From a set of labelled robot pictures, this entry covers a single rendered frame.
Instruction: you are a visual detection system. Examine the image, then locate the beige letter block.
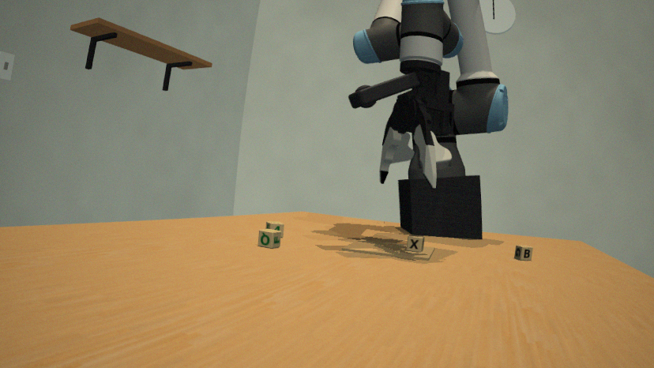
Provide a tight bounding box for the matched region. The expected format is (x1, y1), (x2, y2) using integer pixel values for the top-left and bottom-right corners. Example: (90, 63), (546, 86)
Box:
(258, 229), (281, 249)
(406, 235), (425, 253)
(514, 245), (533, 261)
(266, 221), (284, 238)

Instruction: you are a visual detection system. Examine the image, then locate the tan square mat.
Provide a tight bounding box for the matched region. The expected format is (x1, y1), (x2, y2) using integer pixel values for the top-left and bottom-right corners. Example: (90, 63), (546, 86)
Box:
(342, 239), (435, 261)

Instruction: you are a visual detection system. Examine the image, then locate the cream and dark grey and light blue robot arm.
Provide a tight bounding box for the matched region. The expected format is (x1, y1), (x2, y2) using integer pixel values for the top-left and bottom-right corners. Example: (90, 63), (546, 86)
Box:
(348, 0), (508, 178)

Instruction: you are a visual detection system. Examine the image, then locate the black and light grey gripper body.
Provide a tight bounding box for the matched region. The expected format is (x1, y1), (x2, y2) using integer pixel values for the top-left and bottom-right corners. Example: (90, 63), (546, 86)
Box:
(392, 60), (454, 136)

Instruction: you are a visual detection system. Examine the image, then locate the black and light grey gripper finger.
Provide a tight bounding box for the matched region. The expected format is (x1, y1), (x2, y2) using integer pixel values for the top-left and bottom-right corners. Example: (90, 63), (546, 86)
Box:
(414, 104), (452, 189)
(380, 113), (414, 184)

